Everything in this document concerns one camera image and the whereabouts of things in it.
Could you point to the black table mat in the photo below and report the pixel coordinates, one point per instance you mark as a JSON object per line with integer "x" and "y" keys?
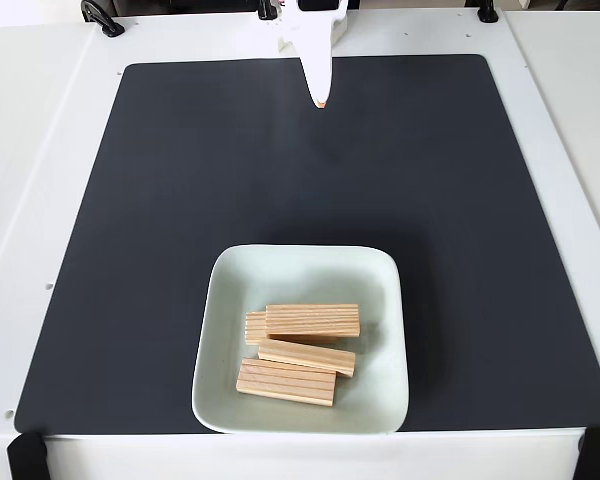
{"x": 130, "y": 300}

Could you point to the pale green square plate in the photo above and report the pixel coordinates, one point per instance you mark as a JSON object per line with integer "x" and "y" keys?
{"x": 220, "y": 300}

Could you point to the black table clamp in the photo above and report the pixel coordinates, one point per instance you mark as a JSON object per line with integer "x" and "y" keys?
{"x": 102, "y": 20}
{"x": 487, "y": 12}

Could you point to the grooved wooden block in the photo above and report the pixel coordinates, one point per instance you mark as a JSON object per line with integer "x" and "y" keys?
{"x": 307, "y": 356}
{"x": 312, "y": 320}
{"x": 285, "y": 382}
{"x": 255, "y": 327}

